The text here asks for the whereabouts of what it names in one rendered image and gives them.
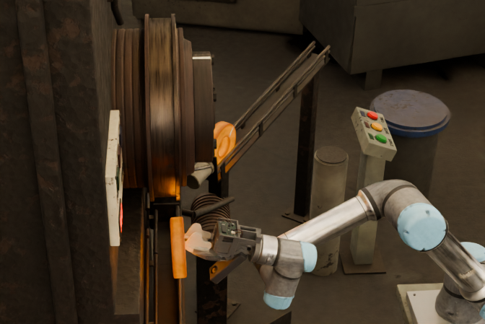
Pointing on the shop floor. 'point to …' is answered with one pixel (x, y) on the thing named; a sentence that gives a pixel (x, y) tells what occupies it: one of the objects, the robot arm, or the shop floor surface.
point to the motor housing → (216, 298)
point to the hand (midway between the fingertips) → (178, 241)
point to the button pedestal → (351, 257)
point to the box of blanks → (394, 12)
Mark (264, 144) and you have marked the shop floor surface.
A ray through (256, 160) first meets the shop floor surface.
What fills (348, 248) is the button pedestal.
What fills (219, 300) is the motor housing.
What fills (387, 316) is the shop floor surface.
